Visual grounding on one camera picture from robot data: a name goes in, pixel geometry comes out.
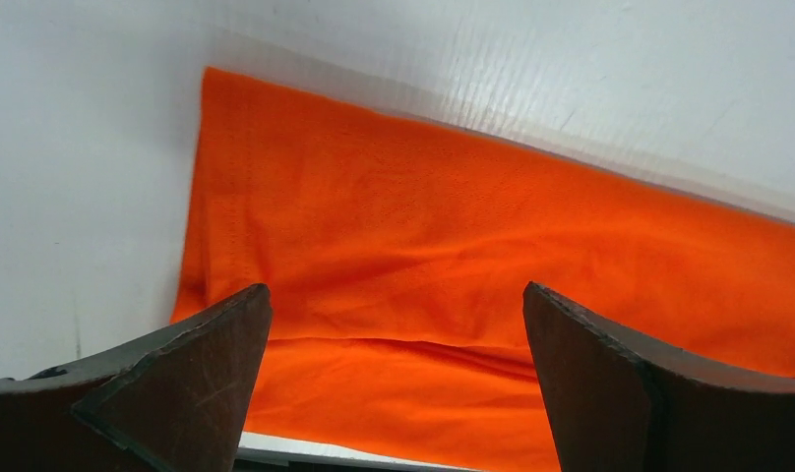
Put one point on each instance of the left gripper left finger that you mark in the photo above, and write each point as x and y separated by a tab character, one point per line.
175	399

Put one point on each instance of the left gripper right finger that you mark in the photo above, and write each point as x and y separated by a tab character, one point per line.
620	400

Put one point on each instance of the orange t shirt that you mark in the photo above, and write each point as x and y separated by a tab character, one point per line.
397	252

